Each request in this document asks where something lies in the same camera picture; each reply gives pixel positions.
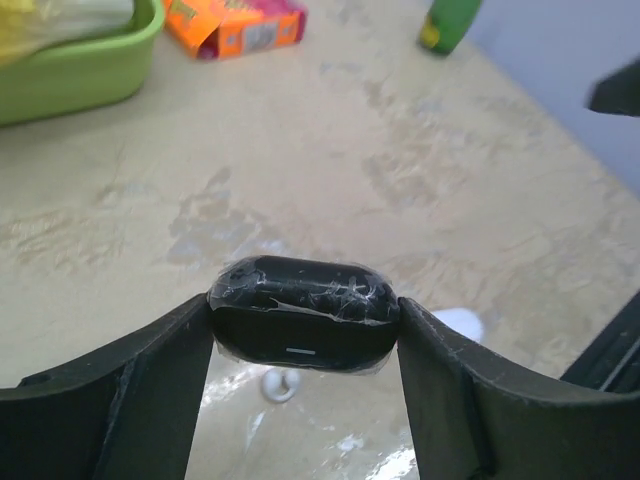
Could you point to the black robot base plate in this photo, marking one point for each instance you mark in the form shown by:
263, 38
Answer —
611, 362

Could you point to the black earbud charging case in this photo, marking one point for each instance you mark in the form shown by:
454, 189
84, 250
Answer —
306, 314

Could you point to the green glass bottle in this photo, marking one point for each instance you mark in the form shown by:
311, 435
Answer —
446, 24

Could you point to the yellow napa cabbage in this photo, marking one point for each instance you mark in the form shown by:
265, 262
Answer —
30, 26

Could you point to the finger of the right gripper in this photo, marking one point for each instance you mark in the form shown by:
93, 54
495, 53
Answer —
618, 93

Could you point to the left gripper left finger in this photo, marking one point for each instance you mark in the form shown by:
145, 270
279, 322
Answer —
126, 410

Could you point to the orange pink snack box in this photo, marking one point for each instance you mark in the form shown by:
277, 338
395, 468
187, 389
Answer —
218, 29

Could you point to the white earbud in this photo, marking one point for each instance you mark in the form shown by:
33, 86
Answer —
279, 386

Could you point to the green plastic basin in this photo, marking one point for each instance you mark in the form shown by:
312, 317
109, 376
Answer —
82, 75

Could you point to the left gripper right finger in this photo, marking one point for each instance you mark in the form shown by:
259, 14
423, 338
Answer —
474, 414

